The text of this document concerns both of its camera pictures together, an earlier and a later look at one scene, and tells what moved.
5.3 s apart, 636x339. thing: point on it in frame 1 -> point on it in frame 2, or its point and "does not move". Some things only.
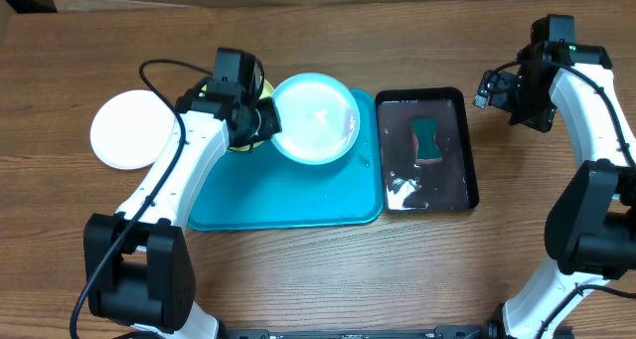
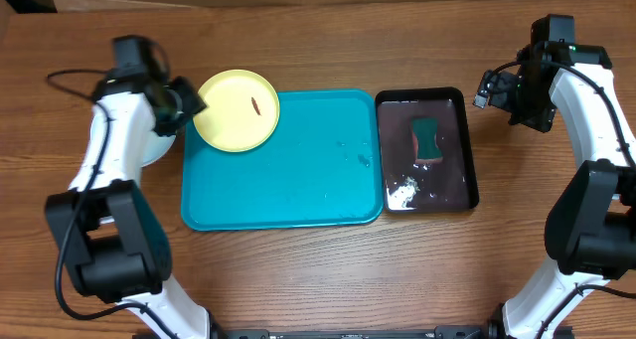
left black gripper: x=273 y=123 -> x=194 y=105
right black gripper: x=542 y=121 does not move
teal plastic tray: x=257 y=189 does not move
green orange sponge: x=425 y=149 does not move
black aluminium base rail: x=439 y=332 does not move
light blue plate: x=319 y=118 -> x=155 y=146
